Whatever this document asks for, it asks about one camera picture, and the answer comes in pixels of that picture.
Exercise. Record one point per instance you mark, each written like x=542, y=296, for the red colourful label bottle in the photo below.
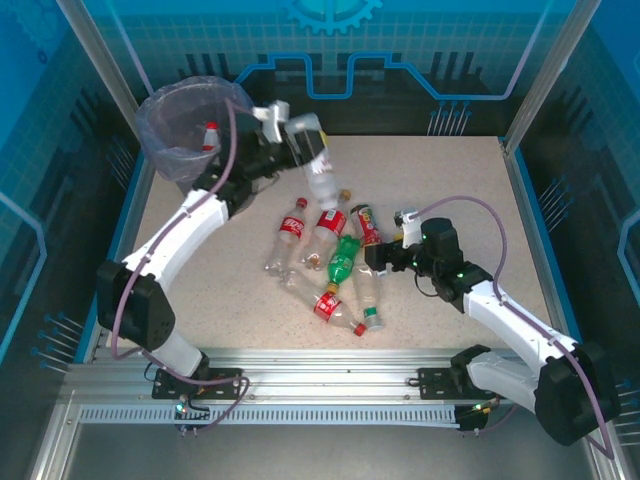
x=366, y=225

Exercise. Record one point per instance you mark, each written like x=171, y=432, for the clear bottle green white cap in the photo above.
x=366, y=295

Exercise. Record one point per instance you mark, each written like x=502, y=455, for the green plastic bottle yellow cap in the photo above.
x=342, y=260

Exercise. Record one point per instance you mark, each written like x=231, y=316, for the large clear ribbed bottle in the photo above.
x=325, y=187

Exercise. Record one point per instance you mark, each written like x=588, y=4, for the cola bottle brown cap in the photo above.
x=330, y=225

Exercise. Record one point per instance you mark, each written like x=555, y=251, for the cola bottle red cap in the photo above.
x=291, y=230
x=327, y=306

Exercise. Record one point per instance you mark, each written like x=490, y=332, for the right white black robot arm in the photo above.
x=510, y=320

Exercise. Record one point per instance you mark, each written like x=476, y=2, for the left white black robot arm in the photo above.
x=175, y=235

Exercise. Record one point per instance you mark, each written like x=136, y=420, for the black connector with LED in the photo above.
x=470, y=417
x=195, y=414

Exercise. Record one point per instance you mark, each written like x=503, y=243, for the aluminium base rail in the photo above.
x=325, y=370

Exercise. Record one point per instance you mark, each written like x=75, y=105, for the aluminium frame post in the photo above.
x=107, y=50
x=560, y=50

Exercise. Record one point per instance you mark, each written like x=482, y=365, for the aluminium lower frame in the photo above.
x=56, y=440

